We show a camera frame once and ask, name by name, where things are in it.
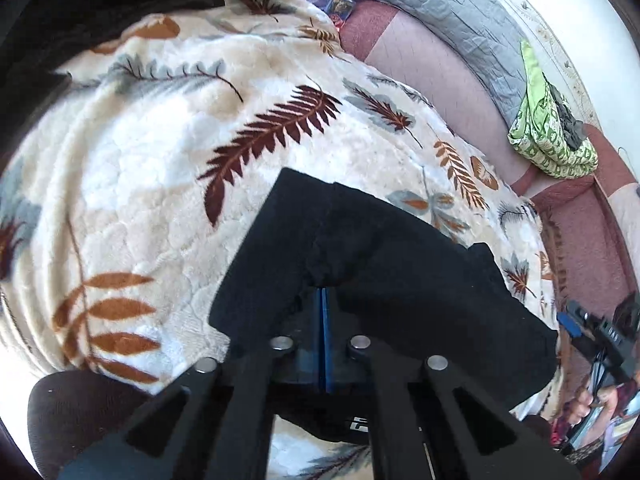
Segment person right hand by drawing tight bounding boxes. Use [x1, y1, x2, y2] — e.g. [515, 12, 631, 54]
[567, 386, 618, 426]

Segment black jacket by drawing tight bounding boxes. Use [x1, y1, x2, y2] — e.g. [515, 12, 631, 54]
[1, 0, 224, 165]

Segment dark grey cloth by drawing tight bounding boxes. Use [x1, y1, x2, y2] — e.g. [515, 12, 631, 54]
[549, 82, 587, 152]

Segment leaf pattern fleece blanket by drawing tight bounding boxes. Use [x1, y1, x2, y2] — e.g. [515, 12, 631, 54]
[1, 0, 555, 393]

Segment black pants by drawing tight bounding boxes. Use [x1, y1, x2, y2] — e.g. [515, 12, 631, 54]
[208, 169, 558, 410]

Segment black chair seat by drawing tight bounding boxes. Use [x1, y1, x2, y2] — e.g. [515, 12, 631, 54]
[27, 370, 150, 479]

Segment green patterned folded blanket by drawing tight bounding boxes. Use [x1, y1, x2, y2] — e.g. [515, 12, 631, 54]
[508, 40, 599, 179]

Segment colourful small box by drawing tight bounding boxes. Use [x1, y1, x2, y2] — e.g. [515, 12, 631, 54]
[324, 0, 356, 22]

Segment grey quilted pillow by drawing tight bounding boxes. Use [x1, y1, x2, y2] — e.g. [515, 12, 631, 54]
[375, 0, 526, 125]

